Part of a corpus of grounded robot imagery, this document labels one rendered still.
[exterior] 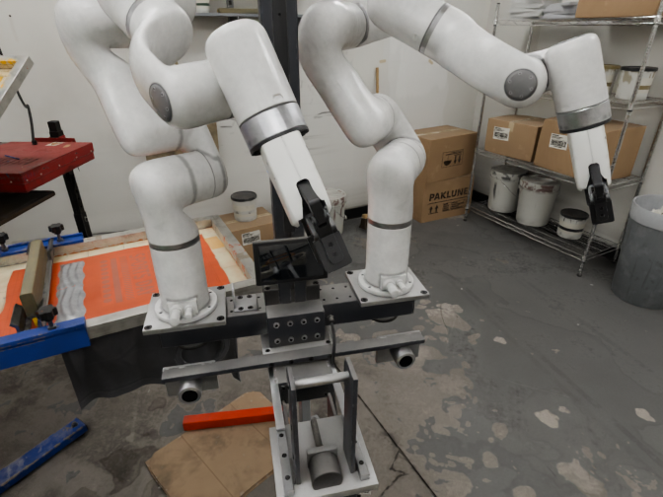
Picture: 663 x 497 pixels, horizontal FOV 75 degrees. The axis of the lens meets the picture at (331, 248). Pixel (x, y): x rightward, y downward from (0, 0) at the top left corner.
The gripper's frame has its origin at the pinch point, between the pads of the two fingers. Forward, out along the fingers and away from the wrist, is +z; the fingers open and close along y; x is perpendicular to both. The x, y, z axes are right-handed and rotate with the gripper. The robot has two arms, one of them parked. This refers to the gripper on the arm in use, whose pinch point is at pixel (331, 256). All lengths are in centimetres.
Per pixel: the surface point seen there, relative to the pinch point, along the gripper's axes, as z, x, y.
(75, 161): -75, -85, -187
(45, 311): -9, -63, -56
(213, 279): 3, -30, -85
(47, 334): -4, -65, -57
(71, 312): -6, -66, -73
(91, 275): -14, -65, -93
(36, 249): -27, -74, -88
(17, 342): -5, -71, -55
